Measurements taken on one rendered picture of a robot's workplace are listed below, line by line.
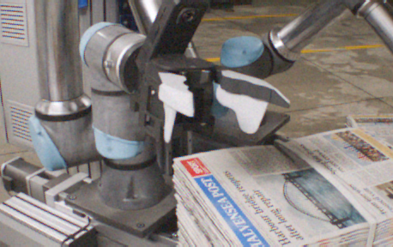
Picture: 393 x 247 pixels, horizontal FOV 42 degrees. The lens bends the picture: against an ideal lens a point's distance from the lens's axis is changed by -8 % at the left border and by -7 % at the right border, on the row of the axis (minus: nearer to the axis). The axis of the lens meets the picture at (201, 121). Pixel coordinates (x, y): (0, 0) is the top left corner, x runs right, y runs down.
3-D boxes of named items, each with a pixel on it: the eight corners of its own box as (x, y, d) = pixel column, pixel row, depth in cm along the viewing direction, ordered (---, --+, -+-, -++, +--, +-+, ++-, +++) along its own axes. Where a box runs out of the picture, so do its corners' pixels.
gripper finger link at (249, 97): (292, 141, 58) (218, 119, 62) (300, 88, 56) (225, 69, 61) (281, 149, 56) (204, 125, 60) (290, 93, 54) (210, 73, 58)
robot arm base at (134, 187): (85, 196, 116) (80, 156, 112) (127, 170, 127) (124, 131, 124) (138, 218, 108) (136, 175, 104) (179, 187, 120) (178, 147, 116)
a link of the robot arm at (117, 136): (174, 150, 82) (173, 81, 78) (106, 168, 76) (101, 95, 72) (150, 132, 88) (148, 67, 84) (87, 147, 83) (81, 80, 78)
